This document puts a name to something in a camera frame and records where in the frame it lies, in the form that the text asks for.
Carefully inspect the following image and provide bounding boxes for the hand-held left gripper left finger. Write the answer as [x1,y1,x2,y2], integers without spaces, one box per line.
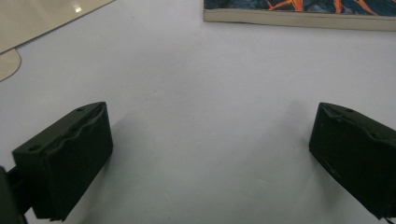
[11,101,114,222]

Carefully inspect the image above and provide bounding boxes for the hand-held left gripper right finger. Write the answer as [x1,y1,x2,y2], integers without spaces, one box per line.
[308,102,396,221]

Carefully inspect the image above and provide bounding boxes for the blue and orange book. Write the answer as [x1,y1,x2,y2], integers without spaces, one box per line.
[203,0,396,32]

